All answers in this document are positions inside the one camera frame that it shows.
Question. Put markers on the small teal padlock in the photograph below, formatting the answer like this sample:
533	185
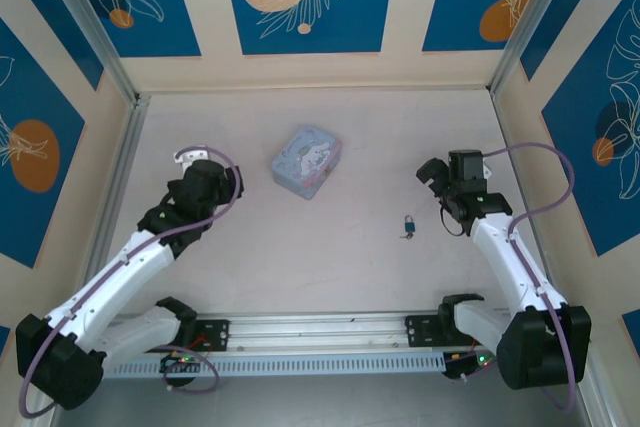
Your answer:
409	225

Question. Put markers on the small brass key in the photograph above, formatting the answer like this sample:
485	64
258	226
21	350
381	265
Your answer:
406	236

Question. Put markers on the light blue cartoon tin box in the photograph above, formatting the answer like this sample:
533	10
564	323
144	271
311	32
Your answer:
305	162

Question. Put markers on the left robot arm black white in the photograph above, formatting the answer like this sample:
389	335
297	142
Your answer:
60	372

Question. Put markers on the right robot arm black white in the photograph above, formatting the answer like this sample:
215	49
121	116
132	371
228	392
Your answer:
540	347

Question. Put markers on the grey metal sheet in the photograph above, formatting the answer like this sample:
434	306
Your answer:
320	402

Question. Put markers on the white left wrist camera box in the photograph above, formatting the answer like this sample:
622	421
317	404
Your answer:
192	156

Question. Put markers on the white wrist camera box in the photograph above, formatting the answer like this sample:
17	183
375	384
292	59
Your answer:
486	169
192	156

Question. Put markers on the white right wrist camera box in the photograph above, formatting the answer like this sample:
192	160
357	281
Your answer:
486	169

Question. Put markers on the aluminium left side rail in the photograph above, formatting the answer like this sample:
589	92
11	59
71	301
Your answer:
115	197

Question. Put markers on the long aluminium base rail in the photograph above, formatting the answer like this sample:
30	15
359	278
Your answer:
320	332

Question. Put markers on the aluminium right upright post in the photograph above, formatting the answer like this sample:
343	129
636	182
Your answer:
529	22

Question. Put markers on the aluminium upright post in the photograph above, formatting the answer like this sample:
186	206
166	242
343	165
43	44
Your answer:
529	22
90	22

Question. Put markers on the aluminium left upright post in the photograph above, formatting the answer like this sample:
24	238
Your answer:
90	22

